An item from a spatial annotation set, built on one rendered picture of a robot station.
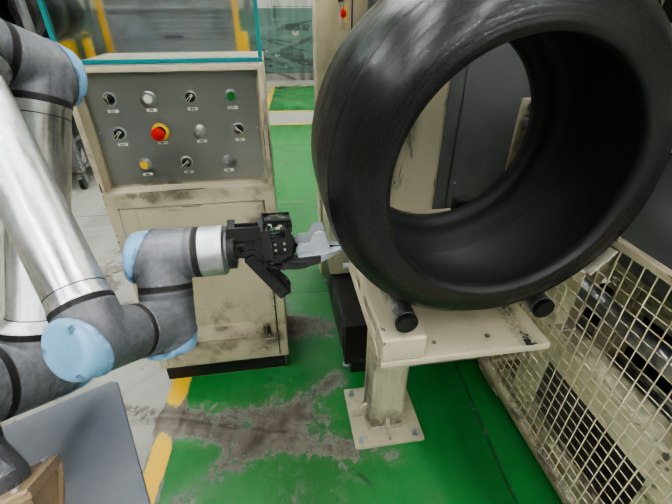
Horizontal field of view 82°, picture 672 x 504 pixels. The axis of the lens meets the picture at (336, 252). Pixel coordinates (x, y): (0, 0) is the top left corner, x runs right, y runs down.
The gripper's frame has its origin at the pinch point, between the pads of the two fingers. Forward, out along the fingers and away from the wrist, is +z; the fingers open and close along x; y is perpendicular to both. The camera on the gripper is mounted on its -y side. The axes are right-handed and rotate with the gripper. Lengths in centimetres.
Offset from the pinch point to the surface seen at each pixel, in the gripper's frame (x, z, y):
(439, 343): -6.9, 20.6, -20.8
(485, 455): 11, 57, -101
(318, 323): 91, 4, -101
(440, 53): -11.9, 10.7, 34.4
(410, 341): -10.4, 12.7, -15.6
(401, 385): 27, 28, -76
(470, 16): -11.6, 13.9, 38.2
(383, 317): -3.8, 9.0, -14.8
